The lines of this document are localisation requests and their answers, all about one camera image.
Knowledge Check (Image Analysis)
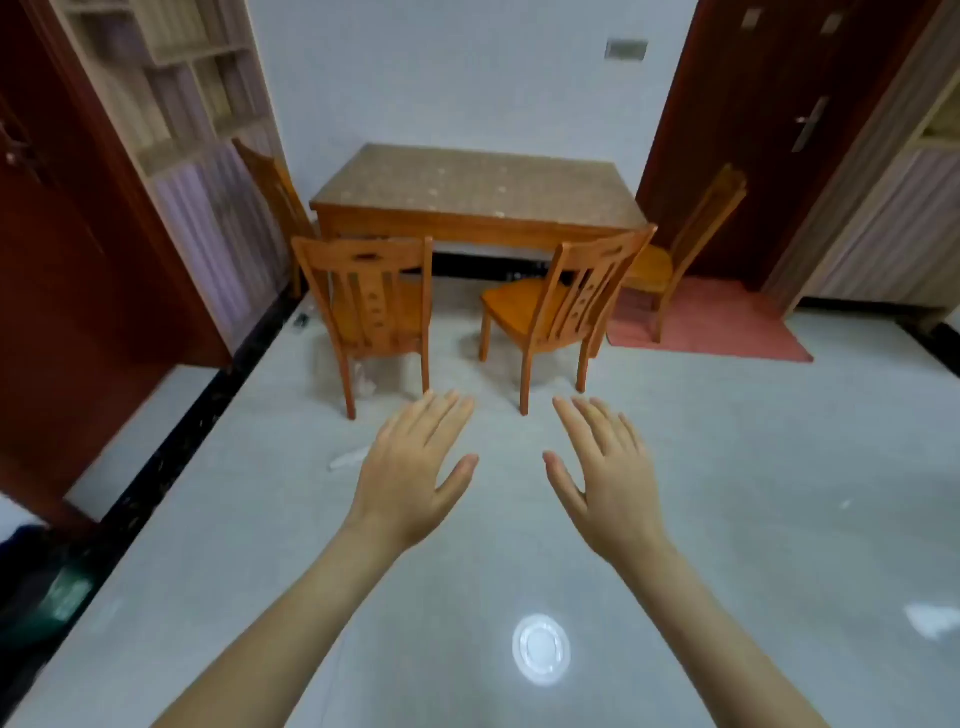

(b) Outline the red floor mat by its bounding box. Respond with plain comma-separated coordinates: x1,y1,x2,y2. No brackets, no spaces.
605,277,815,365

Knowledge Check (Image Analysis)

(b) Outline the dark red wooden door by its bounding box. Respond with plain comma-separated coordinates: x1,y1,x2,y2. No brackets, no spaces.
0,0,230,526
635,0,946,290

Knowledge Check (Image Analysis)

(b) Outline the black green trash bin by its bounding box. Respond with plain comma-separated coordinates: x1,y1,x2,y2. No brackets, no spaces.
0,517,99,676

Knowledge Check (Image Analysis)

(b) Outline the person's right forearm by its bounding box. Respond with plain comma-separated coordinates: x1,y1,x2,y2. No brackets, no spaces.
611,536,830,728

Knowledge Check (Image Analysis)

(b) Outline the person's left forearm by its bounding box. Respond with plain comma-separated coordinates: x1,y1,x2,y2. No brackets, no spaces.
152,517,425,728

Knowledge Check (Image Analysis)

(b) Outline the light wood shelf cabinet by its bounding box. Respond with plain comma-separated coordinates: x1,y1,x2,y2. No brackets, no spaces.
48,0,301,354

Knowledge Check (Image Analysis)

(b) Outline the orange wooden chair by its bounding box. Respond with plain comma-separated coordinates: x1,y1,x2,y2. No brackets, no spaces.
622,163,749,345
290,236,435,421
232,138,324,301
479,223,659,418

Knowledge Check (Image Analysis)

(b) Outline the striped light wood cabinet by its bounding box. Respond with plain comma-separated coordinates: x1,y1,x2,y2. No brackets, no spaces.
761,0,960,324

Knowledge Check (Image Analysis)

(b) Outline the person's left hand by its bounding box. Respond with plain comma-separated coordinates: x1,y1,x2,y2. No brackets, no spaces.
348,388,481,555

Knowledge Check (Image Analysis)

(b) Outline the person's right hand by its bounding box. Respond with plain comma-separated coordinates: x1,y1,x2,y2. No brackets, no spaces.
541,395,670,565

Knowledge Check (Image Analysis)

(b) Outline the wooden table with patterned cover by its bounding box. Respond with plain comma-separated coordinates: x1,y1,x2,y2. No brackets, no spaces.
309,143,651,262

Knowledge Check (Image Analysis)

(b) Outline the silver door handle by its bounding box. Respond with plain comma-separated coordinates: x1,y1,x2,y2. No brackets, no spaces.
791,95,832,155

